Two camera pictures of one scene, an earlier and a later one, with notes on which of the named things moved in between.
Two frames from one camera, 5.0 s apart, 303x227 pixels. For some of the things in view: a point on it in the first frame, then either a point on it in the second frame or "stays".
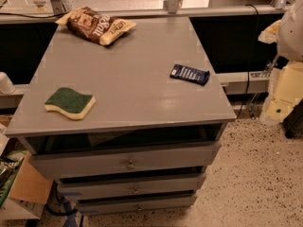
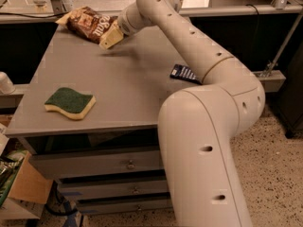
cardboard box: x=27 y=193 stays
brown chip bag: x=87 y=24 stays
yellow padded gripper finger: x=270 y=34 to x=129 y=20
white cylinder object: x=7 y=86 stays
